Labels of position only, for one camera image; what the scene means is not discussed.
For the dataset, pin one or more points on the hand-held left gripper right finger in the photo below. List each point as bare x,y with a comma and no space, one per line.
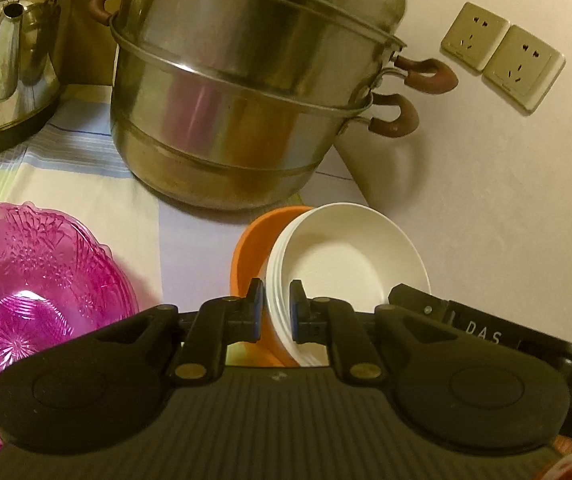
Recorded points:
294,310

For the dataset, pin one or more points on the stainless steel kettle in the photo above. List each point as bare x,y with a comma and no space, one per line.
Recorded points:
11,60

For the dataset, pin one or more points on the white plastic bowl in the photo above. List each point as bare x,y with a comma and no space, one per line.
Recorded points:
346,260

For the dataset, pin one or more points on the checked pastel tablecloth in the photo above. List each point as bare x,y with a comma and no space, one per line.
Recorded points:
91,175

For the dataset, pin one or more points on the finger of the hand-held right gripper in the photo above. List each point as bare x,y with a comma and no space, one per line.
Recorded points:
416,302

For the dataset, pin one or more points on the stainless steel steamer pot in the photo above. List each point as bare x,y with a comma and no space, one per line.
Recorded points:
246,85

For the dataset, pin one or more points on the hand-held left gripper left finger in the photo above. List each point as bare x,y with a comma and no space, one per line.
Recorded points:
256,310

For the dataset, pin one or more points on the pink transparent plastic plate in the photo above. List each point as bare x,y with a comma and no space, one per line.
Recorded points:
31,280

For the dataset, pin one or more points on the orange plastic bowl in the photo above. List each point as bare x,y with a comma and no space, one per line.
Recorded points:
250,255

